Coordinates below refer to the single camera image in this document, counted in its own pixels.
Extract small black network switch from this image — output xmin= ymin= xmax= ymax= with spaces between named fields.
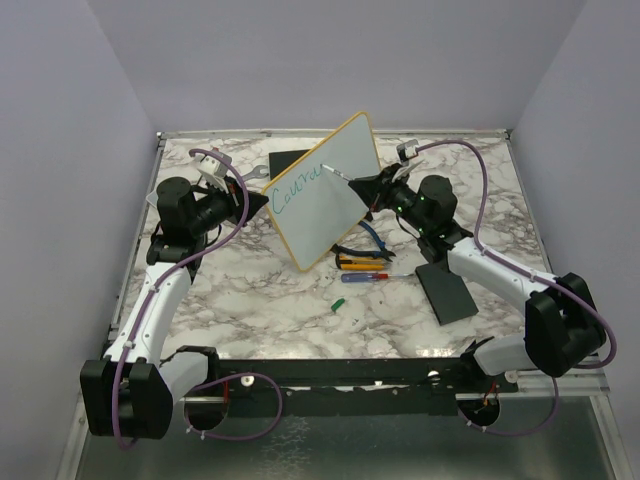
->
xmin=415 ymin=264 xmax=478 ymax=326

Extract white green whiteboard marker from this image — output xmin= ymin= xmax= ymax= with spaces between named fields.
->
xmin=320 ymin=164 xmax=352 ymax=182

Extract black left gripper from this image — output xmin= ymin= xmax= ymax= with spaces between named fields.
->
xmin=189 ymin=174 xmax=268 ymax=236

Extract silver open-end wrench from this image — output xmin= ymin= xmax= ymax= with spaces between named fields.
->
xmin=243 ymin=165 xmax=269 ymax=181

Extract green marker cap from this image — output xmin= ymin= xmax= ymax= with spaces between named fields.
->
xmin=331 ymin=298 xmax=345 ymax=312

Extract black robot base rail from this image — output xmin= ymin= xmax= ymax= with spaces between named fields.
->
xmin=179 ymin=358 xmax=518 ymax=418

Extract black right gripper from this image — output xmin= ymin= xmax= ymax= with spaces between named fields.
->
xmin=351 ymin=162 xmax=430 ymax=235

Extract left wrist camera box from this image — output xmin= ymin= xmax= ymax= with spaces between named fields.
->
xmin=194 ymin=153 xmax=232 ymax=191

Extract blue handled cutting pliers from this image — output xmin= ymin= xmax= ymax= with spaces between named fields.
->
xmin=333 ymin=221 xmax=397 ymax=263

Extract large black network switch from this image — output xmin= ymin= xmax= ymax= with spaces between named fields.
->
xmin=268 ymin=149 xmax=308 ymax=180

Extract yellow utility knife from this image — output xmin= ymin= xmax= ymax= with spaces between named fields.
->
xmin=335 ymin=254 xmax=387 ymax=272

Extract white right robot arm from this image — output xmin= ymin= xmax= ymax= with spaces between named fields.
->
xmin=347 ymin=164 xmax=606 ymax=391

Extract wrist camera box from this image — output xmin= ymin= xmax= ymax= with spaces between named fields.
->
xmin=194 ymin=153 xmax=232 ymax=191
xmin=396 ymin=139 xmax=419 ymax=165

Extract small white square device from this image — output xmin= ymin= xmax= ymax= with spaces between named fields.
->
xmin=146 ymin=191 xmax=158 ymax=208

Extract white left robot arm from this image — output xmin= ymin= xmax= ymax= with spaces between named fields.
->
xmin=80 ymin=177 xmax=268 ymax=440

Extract blue red screwdriver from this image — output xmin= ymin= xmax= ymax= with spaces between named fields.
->
xmin=340 ymin=272 xmax=415 ymax=283

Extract yellow framed whiteboard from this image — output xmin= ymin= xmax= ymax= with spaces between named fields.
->
xmin=262 ymin=112 xmax=381 ymax=272

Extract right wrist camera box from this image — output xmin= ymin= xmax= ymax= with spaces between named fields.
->
xmin=396 ymin=139 xmax=419 ymax=165

